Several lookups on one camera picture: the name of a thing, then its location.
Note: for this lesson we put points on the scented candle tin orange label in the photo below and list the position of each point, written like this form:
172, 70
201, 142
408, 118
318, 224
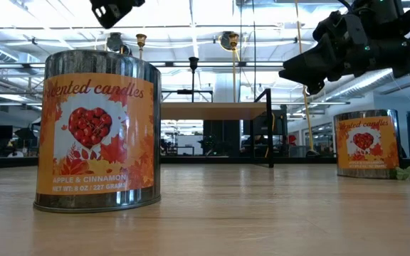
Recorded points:
367, 145
98, 142

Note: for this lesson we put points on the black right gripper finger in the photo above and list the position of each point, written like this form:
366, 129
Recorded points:
311, 69
340, 28

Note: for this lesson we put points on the black candlestick holder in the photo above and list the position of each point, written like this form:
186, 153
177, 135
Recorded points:
193, 63

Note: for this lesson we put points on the wooden shelf riser black legs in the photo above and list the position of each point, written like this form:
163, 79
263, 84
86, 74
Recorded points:
212, 110

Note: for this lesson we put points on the gold candlestick holder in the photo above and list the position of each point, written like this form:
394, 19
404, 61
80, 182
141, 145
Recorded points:
233, 71
141, 41

